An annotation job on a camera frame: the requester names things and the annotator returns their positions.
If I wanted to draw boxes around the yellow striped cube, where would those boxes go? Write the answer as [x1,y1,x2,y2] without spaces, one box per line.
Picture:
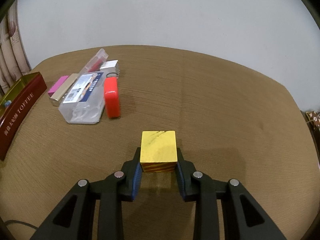
[140,131,177,173]

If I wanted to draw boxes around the clear plastic labelled box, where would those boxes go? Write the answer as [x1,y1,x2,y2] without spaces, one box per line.
[59,71,106,124]

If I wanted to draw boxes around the gold ribbed rectangular box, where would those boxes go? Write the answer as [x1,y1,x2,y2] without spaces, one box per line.
[50,73,79,107]

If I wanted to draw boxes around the pink rectangular block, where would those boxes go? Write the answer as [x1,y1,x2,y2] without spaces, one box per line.
[48,75,69,97]

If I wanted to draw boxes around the red rounded plastic case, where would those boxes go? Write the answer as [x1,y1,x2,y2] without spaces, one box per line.
[104,77,120,119]

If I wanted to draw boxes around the small clear case red contents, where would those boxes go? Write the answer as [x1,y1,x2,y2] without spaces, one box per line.
[79,48,108,75]

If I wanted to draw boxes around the white cube block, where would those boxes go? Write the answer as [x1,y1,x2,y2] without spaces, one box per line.
[100,60,120,77]

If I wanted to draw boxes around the blue cartoon tin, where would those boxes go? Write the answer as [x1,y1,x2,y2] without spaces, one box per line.
[4,100,11,107]

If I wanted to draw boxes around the dark wooden chair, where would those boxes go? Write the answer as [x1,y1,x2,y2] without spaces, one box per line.
[303,111,320,160]

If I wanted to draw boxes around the red gold toffee tin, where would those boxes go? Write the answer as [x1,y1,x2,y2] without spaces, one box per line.
[1,72,47,161]

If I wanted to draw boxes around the beige patterned curtain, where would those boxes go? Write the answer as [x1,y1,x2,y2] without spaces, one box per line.
[0,1,30,94]

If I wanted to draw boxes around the black cable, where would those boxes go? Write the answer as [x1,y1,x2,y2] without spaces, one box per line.
[2,219,38,230]

